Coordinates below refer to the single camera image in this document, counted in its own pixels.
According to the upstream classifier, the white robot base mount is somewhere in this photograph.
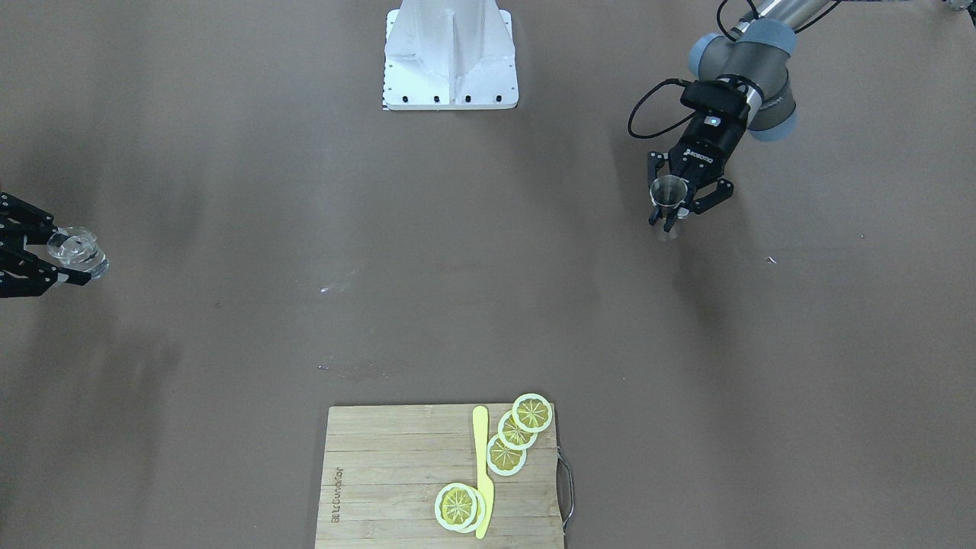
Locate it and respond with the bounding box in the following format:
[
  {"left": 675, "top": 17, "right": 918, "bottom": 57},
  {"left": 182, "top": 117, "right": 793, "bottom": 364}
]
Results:
[{"left": 381, "top": 1, "right": 519, "bottom": 111}]

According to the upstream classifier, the steel jigger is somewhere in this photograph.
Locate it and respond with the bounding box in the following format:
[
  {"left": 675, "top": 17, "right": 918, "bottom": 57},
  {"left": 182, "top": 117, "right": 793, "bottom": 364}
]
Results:
[{"left": 648, "top": 175, "right": 688, "bottom": 241}]

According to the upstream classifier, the lemon slice by knife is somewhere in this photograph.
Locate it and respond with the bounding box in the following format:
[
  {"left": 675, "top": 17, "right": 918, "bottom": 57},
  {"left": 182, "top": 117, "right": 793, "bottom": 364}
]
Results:
[{"left": 433, "top": 483, "right": 488, "bottom": 534}]

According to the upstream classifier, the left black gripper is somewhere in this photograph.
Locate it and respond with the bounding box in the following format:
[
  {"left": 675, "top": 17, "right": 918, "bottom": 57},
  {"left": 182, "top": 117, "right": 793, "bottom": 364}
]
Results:
[{"left": 646, "top": 114, "right": 746, "bottom": 226}]

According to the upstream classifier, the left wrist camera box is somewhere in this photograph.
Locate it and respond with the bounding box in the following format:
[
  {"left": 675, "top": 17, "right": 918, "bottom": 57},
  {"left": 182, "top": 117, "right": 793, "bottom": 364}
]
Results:
[{"left": 679, "top": 80, "right": 752, "bottom": 126}]

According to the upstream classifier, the clear glass measuring cup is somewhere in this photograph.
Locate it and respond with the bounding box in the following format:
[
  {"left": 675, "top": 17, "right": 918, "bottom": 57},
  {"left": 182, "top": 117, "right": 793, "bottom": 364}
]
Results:
[{"left": 47, "top": 226, "right": 111, "bottom": 279}]

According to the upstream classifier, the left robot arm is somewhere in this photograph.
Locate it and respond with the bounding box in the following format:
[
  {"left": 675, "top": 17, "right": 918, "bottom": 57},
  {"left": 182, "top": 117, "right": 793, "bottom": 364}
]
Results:
[{"left": 647, "top": 1, "right": 836, "bottom": 233}]

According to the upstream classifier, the lemon slice end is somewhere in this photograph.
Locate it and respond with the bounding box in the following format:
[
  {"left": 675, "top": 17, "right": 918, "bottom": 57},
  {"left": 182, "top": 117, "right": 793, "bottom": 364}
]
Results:
[{"left": 510, "top": 393, "right": 554, "bottom": 434}]

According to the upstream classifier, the lemon slice middle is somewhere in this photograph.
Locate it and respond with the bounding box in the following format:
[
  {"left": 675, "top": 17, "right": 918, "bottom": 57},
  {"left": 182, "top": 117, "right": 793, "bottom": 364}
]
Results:
[{"left": 497, "top": 410, "right": 538, "bottom": 451}]

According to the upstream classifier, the wooden cutting board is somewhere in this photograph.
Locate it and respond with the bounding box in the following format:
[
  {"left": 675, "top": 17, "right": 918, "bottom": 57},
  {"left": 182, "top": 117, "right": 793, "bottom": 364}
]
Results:
[{"left": 314, "top": 403, "right": 574, "bottom": 548}]

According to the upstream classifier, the yellow plastic knife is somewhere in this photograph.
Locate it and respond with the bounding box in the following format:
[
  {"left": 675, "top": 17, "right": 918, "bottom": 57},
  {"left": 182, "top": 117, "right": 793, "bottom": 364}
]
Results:
[{"left": 473, "top": 404, "right": 495, "bottom": 540}]

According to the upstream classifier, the lemon slice near knife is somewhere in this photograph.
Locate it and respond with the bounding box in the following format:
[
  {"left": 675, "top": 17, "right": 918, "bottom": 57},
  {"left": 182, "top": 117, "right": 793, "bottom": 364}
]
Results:
[{"left": 486, "top": 435, "right": 528, "bottom": 477}]

